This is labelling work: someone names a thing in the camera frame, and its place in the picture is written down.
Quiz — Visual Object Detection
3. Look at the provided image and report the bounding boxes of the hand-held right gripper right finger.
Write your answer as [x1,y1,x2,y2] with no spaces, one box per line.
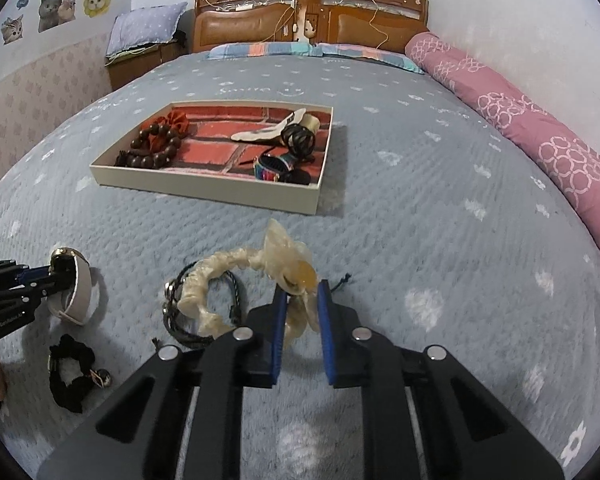
[317,281,566,480]

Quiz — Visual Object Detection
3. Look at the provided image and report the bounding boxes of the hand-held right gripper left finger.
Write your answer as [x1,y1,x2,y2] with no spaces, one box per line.
[37,287,287,480]

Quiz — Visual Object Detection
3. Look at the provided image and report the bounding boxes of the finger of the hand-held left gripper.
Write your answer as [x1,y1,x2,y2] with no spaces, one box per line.
[0,273,77,312]
[0,258,56,291]

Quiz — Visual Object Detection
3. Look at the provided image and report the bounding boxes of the white watch band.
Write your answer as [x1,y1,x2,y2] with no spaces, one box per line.
[47,247,95,326]

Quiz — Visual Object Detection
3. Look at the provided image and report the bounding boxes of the black scrunchie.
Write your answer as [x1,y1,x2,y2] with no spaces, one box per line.
[48,333,113,414]

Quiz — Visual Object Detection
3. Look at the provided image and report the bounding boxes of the cream scrunchie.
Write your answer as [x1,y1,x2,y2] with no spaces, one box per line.
[177,218,324,357]

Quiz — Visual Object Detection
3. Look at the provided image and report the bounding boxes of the black braided bracelet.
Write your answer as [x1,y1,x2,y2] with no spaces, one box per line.
[152,260,354,349]

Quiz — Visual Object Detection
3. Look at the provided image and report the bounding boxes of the brown wooden bead bracelet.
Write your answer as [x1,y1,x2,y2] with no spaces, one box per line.
[113,123,182,170]

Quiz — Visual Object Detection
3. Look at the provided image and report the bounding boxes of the colourful beaded bracelet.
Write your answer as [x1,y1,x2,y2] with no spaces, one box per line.
[237,153,311,186]

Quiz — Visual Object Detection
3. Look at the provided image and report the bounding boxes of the black claw clip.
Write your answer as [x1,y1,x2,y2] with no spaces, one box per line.
[280,124,317,161]

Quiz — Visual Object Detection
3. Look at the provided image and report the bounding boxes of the brick pattern tray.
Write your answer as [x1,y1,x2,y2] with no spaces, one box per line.
[90,101,335,216]

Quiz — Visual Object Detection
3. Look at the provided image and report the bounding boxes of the orange scrunchie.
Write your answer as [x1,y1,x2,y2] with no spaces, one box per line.
[147,109,194,153]

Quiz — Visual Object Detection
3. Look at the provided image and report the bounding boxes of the cream hair clip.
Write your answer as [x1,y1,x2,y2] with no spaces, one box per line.
[229,108,321,144]

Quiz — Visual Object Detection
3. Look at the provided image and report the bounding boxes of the wooden nightstand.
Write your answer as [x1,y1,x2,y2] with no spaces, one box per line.
[104,41,189,92]

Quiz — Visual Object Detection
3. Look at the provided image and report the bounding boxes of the lavender dotted pillow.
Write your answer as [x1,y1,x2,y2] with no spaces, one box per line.
[104,1,189,59]

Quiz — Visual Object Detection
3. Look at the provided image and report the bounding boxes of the pink circle pattern bolster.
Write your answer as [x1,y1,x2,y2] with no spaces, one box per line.
[404,31,600,291]

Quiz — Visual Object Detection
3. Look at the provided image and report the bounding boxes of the wooden bed headboard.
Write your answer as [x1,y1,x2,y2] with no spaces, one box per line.
[189,0,431,56]

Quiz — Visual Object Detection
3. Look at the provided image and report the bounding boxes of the tabby kitten wall sticker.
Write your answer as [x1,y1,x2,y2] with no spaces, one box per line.
[0,13,26,45]

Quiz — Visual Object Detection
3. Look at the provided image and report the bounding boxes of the grey cat wall sticker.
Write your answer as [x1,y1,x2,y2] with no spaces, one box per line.
[37,0,78,34]

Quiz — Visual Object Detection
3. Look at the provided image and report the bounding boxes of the orange cable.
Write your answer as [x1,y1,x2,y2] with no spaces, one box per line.
[367,0,389,52]

